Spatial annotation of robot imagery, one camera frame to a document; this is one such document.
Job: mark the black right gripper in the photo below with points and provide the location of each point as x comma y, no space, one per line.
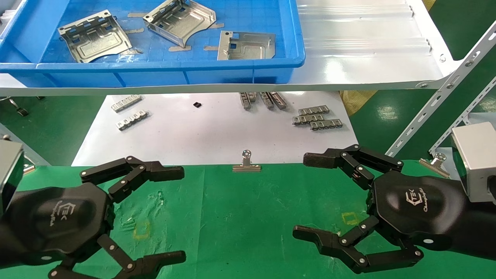
414,205

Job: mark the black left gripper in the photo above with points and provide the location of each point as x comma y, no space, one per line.
58,221

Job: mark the bent sheet metal part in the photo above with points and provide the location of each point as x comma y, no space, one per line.
182,21

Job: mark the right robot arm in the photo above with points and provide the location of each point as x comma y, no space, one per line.
480,228

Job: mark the green table cloth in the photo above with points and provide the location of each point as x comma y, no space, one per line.
240,224

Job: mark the silver binder clip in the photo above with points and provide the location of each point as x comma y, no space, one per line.
438,159
29,169
247,167

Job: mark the white floor sheet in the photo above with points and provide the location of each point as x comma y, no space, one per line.
213,135

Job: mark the yellow woven sack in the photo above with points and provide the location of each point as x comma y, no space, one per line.
354,101

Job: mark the white metal shelf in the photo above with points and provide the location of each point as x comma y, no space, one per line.
368,73

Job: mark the perforated white rack strut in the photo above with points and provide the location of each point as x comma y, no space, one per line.
461,120
438,97

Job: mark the blue plastic bin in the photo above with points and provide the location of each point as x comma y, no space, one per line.
155,75

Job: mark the beige tape strip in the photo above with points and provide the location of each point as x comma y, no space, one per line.
137,15
134,30
180,48
217,26
211,48
132,51

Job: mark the black caster wheel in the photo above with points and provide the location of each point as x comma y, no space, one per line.
22,112

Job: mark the white ribbed plastic sheet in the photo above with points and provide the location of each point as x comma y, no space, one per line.
360,27

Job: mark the flat embossed sheet metal part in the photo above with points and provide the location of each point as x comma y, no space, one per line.
252,48

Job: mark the slotted sheet metal part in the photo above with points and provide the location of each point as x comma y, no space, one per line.
97,40

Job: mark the yellow object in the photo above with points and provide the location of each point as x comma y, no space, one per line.
429,3

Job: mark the white plastic item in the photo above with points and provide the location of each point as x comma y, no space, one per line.
6,19

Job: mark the small metal bracket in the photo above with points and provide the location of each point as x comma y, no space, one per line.
308,118
132,119
326,124
244,100
279,100
314,110
267,100
252,96
126,103

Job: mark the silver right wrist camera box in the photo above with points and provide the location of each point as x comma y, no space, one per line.
474,162

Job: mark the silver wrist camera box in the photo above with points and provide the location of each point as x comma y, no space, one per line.
474,162
9,174

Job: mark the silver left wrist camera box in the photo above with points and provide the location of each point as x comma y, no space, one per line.
9,174

